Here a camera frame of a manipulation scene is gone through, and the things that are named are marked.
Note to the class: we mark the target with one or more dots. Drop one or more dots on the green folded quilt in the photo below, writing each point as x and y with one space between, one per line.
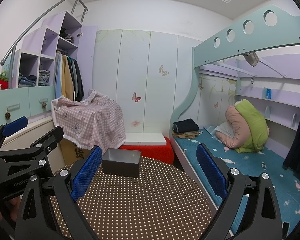
257 126

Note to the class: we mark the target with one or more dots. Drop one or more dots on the red strawberry plush toy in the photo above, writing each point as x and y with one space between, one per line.
3 80

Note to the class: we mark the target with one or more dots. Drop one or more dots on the teal bunk bed frame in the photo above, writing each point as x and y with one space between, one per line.
267 28

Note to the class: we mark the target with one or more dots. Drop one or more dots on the hanging clothes row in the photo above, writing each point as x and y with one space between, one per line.
67 78

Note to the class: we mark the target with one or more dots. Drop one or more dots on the pink checkered cloth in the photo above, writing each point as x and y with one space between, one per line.
95 121

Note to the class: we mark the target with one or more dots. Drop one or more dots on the purple stair shelf cabinet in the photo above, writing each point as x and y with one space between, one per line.
60 32

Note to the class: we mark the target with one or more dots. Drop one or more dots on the white wardrobe doors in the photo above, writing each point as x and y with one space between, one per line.
147 73

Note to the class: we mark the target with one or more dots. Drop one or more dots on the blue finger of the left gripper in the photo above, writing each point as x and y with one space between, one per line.
15 126
40 149

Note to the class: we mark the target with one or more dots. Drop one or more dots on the brown polka dot tablecloth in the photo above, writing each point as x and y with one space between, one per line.
162 203

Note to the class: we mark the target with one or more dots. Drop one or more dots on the blue tissue pack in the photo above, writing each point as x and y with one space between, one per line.
266 93

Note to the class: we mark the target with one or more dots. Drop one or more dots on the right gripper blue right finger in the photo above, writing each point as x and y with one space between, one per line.
215 170

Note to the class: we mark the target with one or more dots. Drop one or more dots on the brown cardboard box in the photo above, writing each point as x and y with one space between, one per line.
71 152

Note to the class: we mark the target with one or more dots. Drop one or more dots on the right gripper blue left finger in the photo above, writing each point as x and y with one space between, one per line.
83 171

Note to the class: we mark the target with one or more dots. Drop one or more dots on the teal drawer cabinet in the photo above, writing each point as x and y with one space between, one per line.
31 102

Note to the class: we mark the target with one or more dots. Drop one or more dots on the folded blue jeans stack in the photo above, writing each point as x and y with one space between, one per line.
43 79

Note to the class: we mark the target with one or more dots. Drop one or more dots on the pink folded quilt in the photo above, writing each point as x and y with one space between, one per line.
239 127

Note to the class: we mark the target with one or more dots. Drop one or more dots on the grey metal tin box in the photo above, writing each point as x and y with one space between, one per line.
120 162

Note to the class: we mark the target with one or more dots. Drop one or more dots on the blue patterned bed mattress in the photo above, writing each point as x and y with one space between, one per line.
286 184

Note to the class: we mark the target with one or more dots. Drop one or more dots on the white pillow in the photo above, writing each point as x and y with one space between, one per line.
225 128

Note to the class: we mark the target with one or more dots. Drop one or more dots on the tan folded clothes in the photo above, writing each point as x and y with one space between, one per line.
186 135

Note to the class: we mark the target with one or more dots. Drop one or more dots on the red upholstered bench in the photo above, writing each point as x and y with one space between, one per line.
162 153

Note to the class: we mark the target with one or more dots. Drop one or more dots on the left human hand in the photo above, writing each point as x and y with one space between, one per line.
11 207

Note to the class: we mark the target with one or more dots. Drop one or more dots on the dark navy folded clothes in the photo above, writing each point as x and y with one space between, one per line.
184 126

